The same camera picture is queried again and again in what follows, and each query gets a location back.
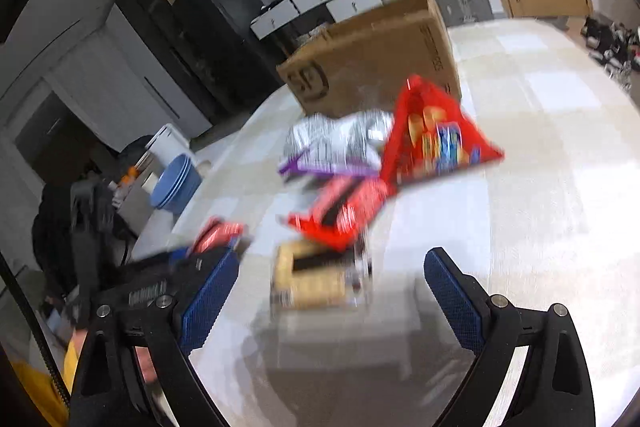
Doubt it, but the white cylindrical container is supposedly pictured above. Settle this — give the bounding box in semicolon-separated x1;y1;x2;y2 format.
147;123;197;168

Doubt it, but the brown cardboard box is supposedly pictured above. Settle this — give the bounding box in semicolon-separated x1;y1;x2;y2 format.
276;0;463;118

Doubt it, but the silver purple snack bag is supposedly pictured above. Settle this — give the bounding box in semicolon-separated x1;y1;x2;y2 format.
277;109;396;182

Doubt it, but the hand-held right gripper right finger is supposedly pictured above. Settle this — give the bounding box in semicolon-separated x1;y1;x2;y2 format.
422;247;598;427

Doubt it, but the red white chip bag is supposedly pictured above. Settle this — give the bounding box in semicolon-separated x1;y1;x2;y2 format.
378;74;505;188

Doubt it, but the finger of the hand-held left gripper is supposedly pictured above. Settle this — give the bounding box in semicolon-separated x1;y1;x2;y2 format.
170;243;236;265

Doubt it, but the grey storage box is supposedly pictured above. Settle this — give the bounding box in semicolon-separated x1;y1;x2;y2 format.
117;177;162;234

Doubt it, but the striped laundry basket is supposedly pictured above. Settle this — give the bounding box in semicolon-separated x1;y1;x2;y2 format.
295;22;334;54

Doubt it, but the scattered shoes pile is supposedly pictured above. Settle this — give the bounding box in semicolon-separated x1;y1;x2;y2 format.
580;14;640;94

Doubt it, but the red black snack packet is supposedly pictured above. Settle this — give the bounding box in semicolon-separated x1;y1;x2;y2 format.
280;174;396;253

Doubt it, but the black refrigerator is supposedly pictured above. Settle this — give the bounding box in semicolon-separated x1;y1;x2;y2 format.
172;0;286;122

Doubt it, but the clear biscuit packet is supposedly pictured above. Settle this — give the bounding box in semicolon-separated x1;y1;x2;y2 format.
270;237;373;313

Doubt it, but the person's left hand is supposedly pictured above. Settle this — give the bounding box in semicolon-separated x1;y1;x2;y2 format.
134;347;162;384

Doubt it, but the dark wardrobe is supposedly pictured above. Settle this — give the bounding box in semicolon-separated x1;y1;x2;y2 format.
115;0;221;118

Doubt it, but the small red snack packet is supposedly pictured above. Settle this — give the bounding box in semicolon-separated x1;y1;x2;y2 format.
192;217;246;258

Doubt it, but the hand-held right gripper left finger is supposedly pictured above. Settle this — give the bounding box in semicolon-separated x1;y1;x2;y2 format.
67;247;241;427

